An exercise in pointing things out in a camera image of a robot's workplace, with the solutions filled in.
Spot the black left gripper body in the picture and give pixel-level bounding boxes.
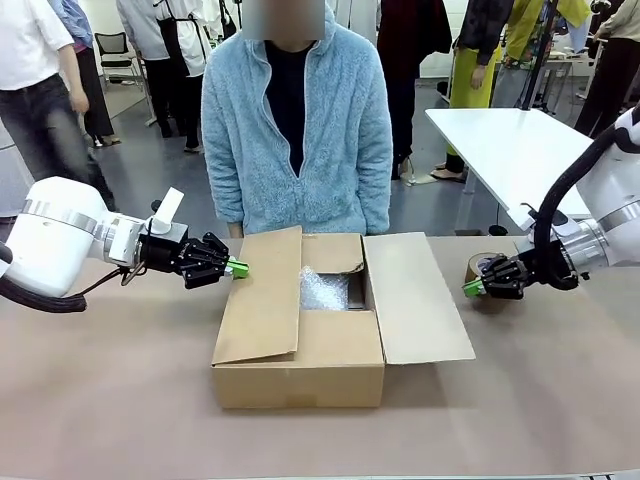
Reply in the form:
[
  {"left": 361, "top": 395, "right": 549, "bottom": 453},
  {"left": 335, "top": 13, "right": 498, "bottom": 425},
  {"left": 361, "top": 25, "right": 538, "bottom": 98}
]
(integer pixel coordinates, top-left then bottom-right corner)
[{"left": 139, "top": 232, "right": 202, "bottom": 276}]

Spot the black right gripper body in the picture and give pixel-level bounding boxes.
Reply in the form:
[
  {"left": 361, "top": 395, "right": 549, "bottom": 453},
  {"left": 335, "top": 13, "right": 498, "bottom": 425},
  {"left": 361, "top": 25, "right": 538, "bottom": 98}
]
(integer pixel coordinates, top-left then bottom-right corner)
[{"left": 518, "top": 241, "right": 569, "bottom": 290}]

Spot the brown cardboard box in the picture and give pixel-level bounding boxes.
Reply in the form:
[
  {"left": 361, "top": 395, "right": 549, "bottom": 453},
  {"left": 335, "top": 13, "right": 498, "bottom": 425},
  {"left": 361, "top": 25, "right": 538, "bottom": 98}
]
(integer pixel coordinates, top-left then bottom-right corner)
[{"left": 210, "top": 224, "right": 477, "bottom": 411}]

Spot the clear bubble wrap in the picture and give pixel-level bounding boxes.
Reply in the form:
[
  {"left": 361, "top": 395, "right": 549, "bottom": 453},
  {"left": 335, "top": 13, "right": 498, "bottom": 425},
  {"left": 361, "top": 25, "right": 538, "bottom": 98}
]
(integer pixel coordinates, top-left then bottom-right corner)
[{"left": 299, "top": 264, "right": 350, "bottom": 312}]

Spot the large white table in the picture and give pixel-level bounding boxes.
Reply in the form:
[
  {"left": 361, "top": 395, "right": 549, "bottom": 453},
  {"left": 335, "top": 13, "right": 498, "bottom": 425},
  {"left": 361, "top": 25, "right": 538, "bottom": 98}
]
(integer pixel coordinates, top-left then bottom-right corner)
[{"left": 424, "top": 107, "right": 602, "bottom": 237}]

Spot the person in blue fleece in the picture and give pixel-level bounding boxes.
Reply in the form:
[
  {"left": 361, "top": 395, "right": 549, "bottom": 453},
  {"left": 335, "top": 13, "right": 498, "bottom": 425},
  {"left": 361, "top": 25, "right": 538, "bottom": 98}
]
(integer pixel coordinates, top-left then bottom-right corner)
[{"left": 201, "top": 0, "right": 394, "bottom": 239}]

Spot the person in blue shirt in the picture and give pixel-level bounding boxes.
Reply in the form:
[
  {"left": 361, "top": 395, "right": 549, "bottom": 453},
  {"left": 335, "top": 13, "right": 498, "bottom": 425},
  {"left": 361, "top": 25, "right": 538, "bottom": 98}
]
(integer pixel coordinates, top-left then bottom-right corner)
[{"left": 49, "top": 0, "right": 117, "bottom": 150}]

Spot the person in yellow apron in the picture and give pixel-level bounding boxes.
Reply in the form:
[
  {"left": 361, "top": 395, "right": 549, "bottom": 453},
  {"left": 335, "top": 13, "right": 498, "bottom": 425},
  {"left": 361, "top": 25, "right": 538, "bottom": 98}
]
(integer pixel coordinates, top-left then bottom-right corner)
[{"left": 430, "top": 0, "right": 517, "bottom": 185}]

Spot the person with black apron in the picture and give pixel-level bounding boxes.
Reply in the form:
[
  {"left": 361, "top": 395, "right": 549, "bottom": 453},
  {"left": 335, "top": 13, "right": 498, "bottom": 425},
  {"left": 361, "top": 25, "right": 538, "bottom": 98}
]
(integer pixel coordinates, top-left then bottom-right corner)
[{"left": 117, "top": 0, "right": 222, "bottom": 152}]

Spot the black stand pole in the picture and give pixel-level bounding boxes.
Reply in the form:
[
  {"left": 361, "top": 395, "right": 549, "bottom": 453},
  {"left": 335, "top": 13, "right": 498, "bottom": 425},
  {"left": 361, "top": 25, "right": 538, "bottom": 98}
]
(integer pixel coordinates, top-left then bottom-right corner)
[{"left": 518, "top": 0, "right": 557, "bottom": 112}]

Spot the black mesh office chair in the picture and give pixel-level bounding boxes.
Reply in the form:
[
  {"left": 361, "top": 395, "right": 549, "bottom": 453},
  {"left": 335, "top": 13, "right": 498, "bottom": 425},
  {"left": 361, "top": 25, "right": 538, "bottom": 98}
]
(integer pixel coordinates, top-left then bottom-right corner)
[{"left": 94, "top": 31, "right": 147, "bottom": 89}]

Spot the person in dark brown trousers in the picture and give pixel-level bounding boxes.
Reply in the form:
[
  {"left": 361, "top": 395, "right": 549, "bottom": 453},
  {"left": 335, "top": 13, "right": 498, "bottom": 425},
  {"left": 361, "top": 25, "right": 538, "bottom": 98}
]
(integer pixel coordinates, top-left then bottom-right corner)
[{"left": 574, "top": 0, "right": 640, "bottom": 140}]

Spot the person in white t-shirt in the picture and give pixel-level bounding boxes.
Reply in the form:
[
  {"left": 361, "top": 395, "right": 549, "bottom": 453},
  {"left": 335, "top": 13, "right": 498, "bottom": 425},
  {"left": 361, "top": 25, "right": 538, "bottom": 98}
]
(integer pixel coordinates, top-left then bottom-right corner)
[{"left": 0, "top": 0, "right": 120, "bottom": 212}]

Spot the person in dark maroon clothes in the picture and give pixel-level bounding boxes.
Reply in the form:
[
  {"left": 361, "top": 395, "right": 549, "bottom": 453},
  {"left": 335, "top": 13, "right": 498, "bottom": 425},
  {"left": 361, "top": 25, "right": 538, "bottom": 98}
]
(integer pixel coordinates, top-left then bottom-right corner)
[{"left": 377, "top": 0, "right": 452, "bottom": 182}]

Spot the yellow hanging garment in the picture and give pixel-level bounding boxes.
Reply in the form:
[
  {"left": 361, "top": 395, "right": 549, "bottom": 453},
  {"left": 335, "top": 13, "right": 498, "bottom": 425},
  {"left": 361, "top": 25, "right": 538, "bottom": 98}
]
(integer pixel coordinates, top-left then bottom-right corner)
[{"left": 502, "top": 0, "right": 592, "bottom": 69}]

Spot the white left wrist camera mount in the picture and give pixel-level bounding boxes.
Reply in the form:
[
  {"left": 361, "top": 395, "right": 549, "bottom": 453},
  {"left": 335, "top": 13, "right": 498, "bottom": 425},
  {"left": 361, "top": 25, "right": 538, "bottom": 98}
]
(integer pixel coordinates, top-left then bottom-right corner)
[{"left": 149, "top": 187, "right": 190, "bottom": 242}]

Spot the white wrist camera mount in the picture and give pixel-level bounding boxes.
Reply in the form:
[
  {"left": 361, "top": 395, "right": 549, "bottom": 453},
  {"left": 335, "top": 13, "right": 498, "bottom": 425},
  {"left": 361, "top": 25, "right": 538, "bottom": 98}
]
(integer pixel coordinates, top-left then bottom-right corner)
[
  {"left": 149, "top": 187, "right": 190, "bottom": 242},
  {"left": 506, "top": 202, "right": 570, "bottom": 247}
]

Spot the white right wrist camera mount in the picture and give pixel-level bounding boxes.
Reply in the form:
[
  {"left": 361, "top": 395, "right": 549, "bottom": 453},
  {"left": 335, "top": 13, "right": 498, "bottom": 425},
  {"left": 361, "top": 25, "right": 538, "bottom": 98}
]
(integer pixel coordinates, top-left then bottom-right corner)
[{"left": 506, "top": 202, "right": 570, "bottom": 247}]

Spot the black right arm cable sleeve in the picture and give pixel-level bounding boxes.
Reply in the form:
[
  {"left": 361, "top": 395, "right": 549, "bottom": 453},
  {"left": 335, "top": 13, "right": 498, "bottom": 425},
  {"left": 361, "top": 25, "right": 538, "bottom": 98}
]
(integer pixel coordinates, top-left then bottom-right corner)
[{"left": 531, "top": 122, "right": 632, "bottom": 292}]

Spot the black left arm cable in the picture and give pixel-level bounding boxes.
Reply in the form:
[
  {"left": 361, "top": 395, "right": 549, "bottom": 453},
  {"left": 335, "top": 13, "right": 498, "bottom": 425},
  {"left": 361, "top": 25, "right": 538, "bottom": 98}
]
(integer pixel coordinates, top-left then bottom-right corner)
[{"left": 0, "top": 242, "right": 147, "bottom": 314}]

